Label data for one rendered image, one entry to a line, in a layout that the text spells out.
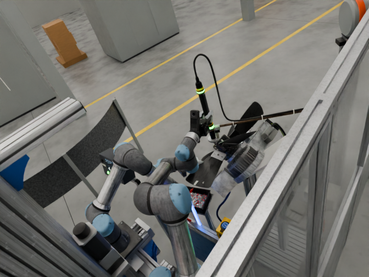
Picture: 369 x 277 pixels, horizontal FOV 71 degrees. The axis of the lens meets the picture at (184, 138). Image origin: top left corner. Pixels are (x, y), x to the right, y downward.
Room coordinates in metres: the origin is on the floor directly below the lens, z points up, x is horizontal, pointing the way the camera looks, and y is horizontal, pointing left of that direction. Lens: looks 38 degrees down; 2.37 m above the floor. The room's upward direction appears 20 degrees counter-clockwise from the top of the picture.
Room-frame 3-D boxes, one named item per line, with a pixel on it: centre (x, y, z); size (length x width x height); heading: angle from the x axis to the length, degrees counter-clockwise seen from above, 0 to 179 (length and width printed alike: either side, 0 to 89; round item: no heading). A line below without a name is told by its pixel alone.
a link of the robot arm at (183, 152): (1.00, 0.02, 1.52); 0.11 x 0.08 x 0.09; 139
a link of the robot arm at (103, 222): (0.97, 0.61, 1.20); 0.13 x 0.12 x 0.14; 27
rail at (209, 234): (1.07, 0.17, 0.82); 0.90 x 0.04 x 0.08; 39
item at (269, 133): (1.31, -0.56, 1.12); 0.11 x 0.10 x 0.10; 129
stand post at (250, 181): (1.22, -0.34, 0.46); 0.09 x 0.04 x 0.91; 129
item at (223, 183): (1.16, -0.15, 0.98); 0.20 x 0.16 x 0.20; 39
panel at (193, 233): (1.07, 0.17, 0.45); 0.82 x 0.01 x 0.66; 39
